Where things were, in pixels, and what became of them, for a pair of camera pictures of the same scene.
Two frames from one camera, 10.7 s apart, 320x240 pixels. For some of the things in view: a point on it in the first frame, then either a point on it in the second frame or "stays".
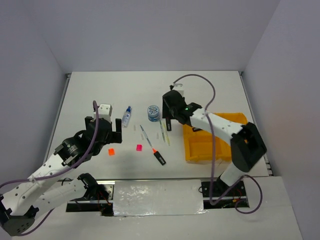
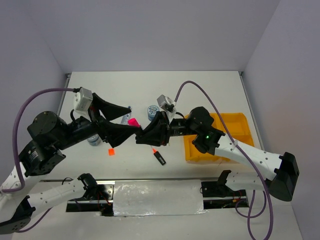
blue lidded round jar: (153, 113) stays
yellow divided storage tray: (198, 142) stays
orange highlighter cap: (111, 151) stays
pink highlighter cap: (139, 147) to (133, 122)
